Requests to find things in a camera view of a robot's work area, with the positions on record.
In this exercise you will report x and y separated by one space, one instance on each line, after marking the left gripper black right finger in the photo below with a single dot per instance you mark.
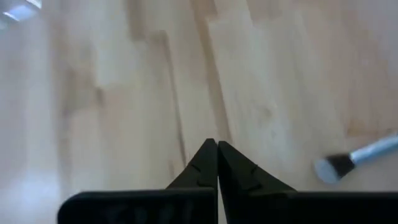
245 186

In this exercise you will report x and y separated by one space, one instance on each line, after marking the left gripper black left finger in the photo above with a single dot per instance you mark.
199 177

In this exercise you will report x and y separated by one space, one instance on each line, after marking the thick black makeup brush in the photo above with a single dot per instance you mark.
367 152

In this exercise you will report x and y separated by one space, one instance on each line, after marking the clear acrylic container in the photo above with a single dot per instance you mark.
20 12

